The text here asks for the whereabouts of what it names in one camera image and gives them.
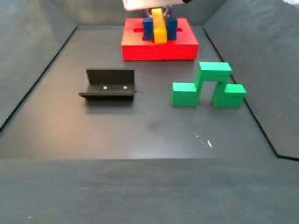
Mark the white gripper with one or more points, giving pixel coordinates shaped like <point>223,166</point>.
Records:
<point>132,5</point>

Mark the yellow long bar block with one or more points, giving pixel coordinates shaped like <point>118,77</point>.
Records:
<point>159,26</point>

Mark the red slotted board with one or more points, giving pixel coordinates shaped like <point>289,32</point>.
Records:
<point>138,49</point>

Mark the blue U-shaped block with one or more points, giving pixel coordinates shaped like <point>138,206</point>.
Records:
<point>171,26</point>

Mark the green stepped arch block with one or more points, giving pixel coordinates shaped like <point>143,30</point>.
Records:
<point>227,95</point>

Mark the black angle bracket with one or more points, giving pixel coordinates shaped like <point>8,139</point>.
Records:
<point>110,83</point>

